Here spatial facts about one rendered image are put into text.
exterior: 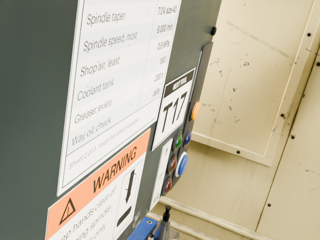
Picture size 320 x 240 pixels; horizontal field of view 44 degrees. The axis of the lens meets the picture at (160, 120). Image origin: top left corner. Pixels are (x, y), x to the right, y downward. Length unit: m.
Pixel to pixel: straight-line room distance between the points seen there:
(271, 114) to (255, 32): 0.25
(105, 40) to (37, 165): 0.08
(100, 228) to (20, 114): 0.17
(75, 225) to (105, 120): 0.08
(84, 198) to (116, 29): 0.12
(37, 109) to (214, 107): 1.08
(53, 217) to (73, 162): 0.04
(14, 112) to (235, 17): 1.05
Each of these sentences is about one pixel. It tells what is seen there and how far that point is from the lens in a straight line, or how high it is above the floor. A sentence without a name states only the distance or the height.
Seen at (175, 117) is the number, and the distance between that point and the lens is 0.44.
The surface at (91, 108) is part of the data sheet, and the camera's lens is 0.25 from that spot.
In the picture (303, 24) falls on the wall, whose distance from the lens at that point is 1.18.
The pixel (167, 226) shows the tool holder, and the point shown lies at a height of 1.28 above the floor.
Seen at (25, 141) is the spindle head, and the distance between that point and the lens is 0.20.
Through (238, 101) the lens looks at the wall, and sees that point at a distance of 1.24.
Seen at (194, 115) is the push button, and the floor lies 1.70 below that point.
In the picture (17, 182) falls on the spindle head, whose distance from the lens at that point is 0.21.
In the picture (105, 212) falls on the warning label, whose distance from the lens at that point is 0.34.
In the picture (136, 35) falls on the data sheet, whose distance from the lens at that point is 0.28.
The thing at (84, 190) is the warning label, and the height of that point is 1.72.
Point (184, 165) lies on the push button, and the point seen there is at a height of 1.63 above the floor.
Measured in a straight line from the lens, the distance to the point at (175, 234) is 1.10.
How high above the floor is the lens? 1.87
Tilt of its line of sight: 22 degrees down
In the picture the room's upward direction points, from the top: 12 degrees clockwise
